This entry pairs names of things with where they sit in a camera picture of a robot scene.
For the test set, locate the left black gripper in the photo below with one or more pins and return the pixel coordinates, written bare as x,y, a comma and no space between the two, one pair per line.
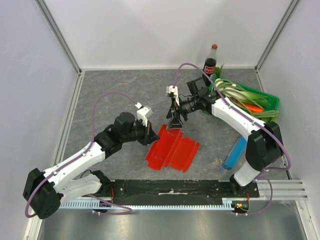
152,136

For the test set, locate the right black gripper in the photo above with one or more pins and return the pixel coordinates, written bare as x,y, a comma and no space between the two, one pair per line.
175,109

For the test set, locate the red paper box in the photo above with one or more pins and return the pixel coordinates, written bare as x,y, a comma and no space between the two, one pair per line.
173,149

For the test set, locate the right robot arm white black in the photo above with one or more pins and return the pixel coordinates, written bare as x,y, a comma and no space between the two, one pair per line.
264,140

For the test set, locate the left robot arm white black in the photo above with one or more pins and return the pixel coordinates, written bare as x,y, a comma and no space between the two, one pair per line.
46,190

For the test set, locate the blue rectangular box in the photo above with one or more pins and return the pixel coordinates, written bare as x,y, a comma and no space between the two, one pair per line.
235,153

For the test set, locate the cola glass bottle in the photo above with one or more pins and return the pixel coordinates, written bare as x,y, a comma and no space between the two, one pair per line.
210,65

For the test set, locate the leek with green leaves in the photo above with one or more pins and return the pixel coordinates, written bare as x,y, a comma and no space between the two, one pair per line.
235,91

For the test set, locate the orange carrot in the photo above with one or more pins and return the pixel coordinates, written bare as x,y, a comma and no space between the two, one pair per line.
250,107

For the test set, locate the green plastic crate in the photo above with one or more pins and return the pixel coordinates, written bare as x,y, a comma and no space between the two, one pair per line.
273,101

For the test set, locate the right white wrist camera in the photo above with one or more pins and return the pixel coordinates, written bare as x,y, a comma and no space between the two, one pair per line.
172,92

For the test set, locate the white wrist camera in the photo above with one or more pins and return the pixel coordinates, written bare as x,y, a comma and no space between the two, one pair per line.
143,112
172,92

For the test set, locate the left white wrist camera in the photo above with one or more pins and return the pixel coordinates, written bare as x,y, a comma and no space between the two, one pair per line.
143,112

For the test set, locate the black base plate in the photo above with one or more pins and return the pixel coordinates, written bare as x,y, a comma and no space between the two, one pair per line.
174,192

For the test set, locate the light blue slotted cable duct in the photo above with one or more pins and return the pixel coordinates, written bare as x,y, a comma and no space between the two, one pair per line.
94,204

